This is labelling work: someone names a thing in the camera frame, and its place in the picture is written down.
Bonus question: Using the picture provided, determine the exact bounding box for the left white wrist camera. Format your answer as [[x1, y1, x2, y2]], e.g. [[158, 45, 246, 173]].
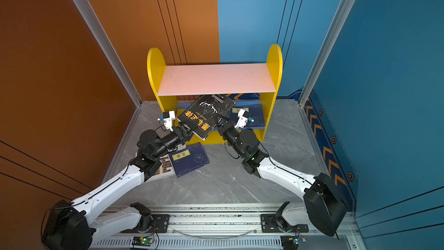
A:
[[157, 111, 176, 131]]

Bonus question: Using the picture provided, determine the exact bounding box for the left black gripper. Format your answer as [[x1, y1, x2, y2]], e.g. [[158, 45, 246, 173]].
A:
[[153, 120, 198, 162]]

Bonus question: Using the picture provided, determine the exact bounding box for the yellow pink blue bookshelf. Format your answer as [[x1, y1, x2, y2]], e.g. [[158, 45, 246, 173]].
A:
[[147, 44, 283, 126]]

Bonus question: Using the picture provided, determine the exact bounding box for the left green circuit board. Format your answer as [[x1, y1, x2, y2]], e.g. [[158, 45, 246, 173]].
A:
[[131, 236, 156, 248]]

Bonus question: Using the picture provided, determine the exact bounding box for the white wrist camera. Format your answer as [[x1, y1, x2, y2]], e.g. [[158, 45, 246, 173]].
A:
[[235, 109, 254, 130], [157, 111, 176, 131]]

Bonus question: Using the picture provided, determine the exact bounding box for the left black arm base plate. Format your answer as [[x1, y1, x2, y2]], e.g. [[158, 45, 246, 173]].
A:
[[133, 214, 170, 233]]

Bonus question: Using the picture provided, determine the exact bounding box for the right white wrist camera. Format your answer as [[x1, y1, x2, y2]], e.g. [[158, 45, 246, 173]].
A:
[[235, 109, 254, 130]]

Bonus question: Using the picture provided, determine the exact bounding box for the white brown patterned booklet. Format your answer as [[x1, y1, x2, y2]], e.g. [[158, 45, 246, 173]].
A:
[[146, 154, 176, 182]]

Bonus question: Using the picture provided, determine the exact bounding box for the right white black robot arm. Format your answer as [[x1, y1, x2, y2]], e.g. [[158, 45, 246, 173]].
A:
[[217, 115, 349, 237]]

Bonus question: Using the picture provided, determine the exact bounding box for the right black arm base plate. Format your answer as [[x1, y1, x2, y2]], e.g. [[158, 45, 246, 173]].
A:
[[260, 214, 309, 234]]

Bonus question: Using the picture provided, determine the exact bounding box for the right small circuit board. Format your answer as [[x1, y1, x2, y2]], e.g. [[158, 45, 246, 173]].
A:
[[280, 236, 306, 250]]

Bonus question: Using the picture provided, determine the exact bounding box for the dark book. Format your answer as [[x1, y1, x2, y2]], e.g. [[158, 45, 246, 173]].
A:
[[177, 94, 235, 141]]

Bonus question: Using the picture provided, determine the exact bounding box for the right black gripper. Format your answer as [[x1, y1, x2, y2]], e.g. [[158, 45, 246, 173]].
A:
[[215, 113, 248, 160]]

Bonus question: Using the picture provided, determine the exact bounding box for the navy book yellow label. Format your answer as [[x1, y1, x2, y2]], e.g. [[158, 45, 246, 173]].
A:
[[169, 143, 210, 178], [230, 104, 265, 129]]

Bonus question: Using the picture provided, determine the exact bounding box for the aluminium rail frame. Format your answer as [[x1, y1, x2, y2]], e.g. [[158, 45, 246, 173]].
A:
[[89, 204, 366, 250]]

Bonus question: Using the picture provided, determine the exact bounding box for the navy book bottom yellow label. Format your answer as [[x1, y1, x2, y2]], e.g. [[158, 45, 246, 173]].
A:
[[169, 143, 210, 178]]

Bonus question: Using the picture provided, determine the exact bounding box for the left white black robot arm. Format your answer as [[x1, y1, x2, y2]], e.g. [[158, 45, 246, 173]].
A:
[[41, 122, 197, 250]]

